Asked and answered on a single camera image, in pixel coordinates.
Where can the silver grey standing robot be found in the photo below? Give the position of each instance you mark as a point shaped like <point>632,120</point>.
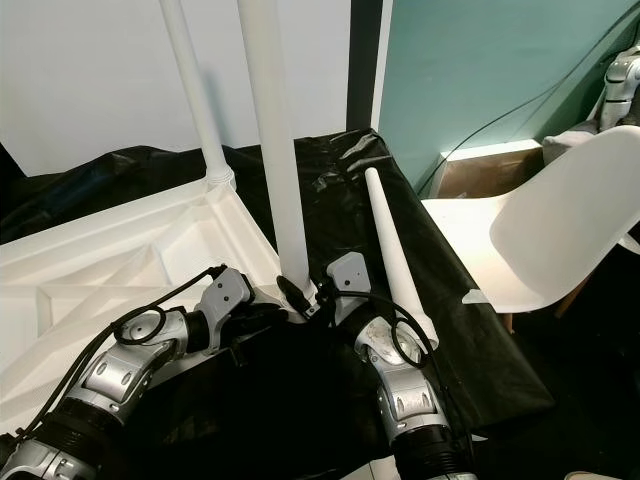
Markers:
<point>622,90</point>

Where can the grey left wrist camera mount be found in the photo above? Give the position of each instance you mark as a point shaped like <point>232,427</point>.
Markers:
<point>225,298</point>

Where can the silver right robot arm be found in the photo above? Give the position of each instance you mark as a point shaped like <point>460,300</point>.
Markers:
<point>405,380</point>

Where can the black vertical wall post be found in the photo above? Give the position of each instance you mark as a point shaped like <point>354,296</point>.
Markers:
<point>363,60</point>

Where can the white plastic table leg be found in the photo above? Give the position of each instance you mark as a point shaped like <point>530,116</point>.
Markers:
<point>278,150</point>
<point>395,240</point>
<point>195,90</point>

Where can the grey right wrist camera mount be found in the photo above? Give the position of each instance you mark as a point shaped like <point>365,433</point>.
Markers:
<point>348,272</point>

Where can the white plastic chair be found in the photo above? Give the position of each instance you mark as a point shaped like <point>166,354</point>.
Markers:
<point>550,230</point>

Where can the white plastic table top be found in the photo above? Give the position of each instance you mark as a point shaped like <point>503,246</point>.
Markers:
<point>80,300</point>

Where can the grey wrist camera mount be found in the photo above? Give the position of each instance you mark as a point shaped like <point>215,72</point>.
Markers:
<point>348,272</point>
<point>225,298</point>

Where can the grey cushion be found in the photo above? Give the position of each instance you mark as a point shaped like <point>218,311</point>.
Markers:
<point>570,145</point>

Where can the white wall panel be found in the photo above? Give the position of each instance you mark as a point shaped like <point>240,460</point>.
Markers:
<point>100,80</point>

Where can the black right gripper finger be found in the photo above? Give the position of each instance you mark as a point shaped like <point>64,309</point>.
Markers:
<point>293,291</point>

